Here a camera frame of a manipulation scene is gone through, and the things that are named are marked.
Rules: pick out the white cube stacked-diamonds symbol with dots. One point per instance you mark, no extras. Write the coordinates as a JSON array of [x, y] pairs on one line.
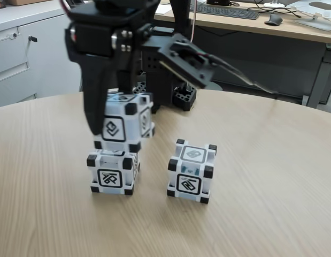
[[119, 128]]

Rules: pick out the white cube underlined-diamond symbol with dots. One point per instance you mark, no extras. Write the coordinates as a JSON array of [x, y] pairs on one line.
[[188, 184]]

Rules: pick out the black perforated table clamp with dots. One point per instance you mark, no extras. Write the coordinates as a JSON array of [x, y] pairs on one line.
[[184, 100], [139, 87]]

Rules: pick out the white drawer cabinet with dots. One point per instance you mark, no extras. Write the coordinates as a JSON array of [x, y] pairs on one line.
[[47, 67]]

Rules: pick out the black cabinet key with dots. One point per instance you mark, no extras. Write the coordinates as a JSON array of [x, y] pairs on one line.
[[33, 39]]

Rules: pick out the white paper sheets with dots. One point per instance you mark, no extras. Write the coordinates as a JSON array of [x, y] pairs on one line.
[[162, 9]]

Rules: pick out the white cube crossed-lines symbol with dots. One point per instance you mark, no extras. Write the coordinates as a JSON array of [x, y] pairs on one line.
[[109, 179]]

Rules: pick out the grey round seat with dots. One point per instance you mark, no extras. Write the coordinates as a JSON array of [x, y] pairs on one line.
[[216, 87]]

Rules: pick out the black desktop device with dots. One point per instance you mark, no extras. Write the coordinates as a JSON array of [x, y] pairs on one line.
[[218, 2]]

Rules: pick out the black keyboard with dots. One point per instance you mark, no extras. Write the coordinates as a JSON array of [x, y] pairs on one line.
[[229, 13]]

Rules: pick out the black computer mouse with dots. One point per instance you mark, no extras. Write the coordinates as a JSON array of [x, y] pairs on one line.
[[273, 20]]

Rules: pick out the white monitor base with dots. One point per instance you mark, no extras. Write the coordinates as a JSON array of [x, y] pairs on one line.
[[273, 4]]

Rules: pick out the silver laptop stand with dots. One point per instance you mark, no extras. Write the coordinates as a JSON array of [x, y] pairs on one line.
[[323, 10]]

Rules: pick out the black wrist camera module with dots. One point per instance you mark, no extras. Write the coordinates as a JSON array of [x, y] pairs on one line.
[[186, 61]]

